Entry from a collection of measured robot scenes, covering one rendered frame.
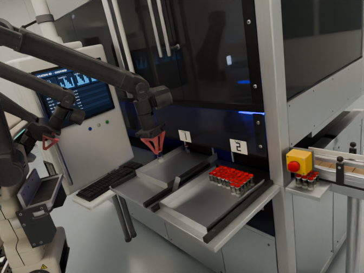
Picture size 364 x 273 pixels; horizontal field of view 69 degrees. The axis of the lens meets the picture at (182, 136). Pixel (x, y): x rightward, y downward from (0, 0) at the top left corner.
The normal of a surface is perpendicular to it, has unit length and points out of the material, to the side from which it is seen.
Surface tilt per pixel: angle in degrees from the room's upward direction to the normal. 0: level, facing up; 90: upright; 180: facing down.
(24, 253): 90
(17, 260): 90
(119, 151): 90
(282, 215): 90
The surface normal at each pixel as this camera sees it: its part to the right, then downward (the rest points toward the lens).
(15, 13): 0.66, 0.14
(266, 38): -0.72, 0.37
